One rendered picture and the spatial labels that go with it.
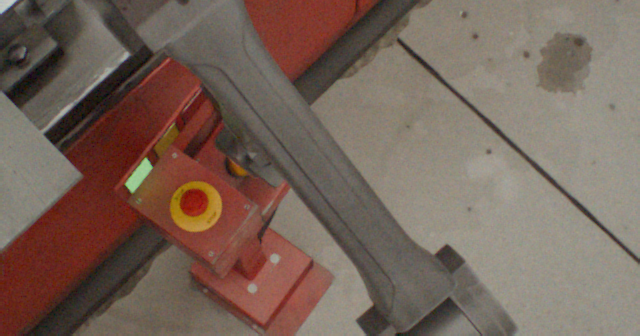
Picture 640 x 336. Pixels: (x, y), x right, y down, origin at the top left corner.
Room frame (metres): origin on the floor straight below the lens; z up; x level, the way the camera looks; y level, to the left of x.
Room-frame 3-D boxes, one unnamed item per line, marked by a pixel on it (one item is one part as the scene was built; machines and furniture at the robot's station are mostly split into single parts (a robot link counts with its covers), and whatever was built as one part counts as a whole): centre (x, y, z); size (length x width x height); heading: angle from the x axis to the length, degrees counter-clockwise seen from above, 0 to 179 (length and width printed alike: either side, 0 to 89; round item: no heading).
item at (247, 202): (0.36, 0.15, 0.75); 0.20 x 0.16 x 0.18; 142
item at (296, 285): (0.35, 0.12, 0.06); 0.25 x 0.20 x 0.12; 52
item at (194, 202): (0.32, 0.17, 0.79); 0.04 x 0.04 x 0.04
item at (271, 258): (0.36, 0.15, 0.13); 0.10 x 0.10 x 0.01; 52
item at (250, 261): (0.36, 0.15, 0.39); 0.05 x 0.05 x 0.54; 52
